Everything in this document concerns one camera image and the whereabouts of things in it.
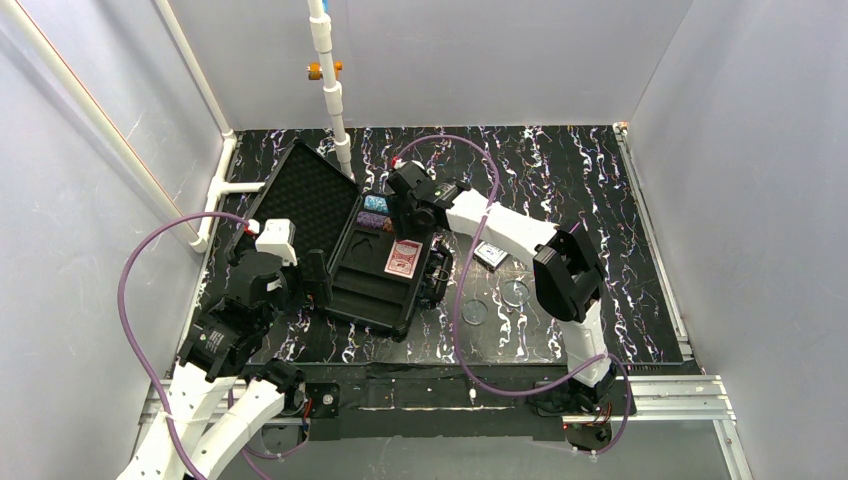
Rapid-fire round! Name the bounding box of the red playing card box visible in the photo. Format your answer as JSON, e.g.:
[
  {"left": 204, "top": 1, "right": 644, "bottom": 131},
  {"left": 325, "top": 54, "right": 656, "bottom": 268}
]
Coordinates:
[{"left": 384, "top": 240, "right": 423, "bottom": 279}]

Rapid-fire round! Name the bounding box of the black poker set case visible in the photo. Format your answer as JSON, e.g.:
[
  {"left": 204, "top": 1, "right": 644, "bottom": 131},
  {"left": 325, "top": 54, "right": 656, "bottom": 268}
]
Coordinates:
[{"left": 228, "top": 140, "right": 453, "bottom": 340}]

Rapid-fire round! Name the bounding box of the blue playing card box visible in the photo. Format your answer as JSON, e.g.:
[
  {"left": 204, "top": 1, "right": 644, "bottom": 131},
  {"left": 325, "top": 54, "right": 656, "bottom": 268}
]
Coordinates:
[{"left": 473, "top": 242, "right": 509, "bottom": 272}]

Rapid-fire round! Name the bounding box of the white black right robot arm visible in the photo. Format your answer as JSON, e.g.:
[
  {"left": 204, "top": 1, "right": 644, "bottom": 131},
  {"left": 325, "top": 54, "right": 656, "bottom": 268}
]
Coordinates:
[{"left": 387, "top": 161, "right": 615, "bottom": 411}]

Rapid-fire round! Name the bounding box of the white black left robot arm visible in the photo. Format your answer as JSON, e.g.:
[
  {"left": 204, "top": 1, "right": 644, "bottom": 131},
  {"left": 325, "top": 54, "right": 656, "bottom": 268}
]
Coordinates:
[{"left": 120, "top": 247, "right": 329, "bottom": 479}]

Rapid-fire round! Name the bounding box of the blue poker chip stack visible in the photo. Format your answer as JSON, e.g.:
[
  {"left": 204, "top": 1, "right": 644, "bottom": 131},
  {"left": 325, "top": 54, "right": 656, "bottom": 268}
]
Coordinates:
[{"left": 363, "top": 194, "right": 390, "bottom": 215}]

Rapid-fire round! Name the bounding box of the clear acrylic blind button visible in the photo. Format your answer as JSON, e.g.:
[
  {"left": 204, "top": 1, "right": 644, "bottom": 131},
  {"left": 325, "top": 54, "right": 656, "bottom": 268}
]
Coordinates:
[{"left": 461, "top": 299, "right": 488, "bottom": 326}]

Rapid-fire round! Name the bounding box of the clear acrylic dealer button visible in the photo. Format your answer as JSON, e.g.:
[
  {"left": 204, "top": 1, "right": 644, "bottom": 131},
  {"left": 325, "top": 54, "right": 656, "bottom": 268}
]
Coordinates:
[{"left": 500, "top": 280, "right": 531, "bottom": 308}]

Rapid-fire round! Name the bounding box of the white pvc pipe pole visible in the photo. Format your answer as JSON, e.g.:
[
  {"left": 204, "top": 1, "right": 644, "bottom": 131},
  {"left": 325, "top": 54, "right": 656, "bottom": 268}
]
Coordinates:
[{"left": 307, "top": 0, "right": 354, "bottom": 180}]

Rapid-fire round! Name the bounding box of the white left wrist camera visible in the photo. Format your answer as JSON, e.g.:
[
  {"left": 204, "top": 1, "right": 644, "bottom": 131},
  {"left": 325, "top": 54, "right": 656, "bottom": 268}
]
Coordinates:
[{"left": 254, "top": 219, "right": 298, "bottom": 267}]

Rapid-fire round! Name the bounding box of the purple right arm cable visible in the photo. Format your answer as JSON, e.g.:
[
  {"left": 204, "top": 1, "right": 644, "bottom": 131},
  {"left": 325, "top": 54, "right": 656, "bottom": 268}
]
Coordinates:
[{"left": 390, "top": 134, "right": 632, "bottom": 458}]

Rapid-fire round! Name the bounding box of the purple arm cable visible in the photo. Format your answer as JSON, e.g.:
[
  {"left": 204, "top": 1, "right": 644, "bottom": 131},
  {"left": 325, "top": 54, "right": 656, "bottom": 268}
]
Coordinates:
[
  {"left": 117, "top": 211, "right": 293, "bottom": 480},
  {"left": 390, "top": 134, "right": 632, "bottom": 458}
]

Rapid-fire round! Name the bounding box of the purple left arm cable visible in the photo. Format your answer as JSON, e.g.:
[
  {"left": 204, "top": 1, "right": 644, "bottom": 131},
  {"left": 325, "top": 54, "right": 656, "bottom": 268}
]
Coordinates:
[{"left": 117, "top": 211, "right": 293, "bottom": 480}]

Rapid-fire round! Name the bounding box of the aluminium rail frame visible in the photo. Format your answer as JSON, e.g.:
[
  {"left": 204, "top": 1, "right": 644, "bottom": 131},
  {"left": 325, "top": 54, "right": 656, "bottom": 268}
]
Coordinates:
[{"left": 142, "top": 122, "right": 753, "bottom": 480}]

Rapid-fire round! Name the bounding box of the white pipe frame left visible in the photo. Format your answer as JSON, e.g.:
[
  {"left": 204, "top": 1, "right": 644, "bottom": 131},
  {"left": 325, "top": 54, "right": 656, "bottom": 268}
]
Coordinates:
[{"left": 1, "top": 1, "right": 264, "bottom": 219}]

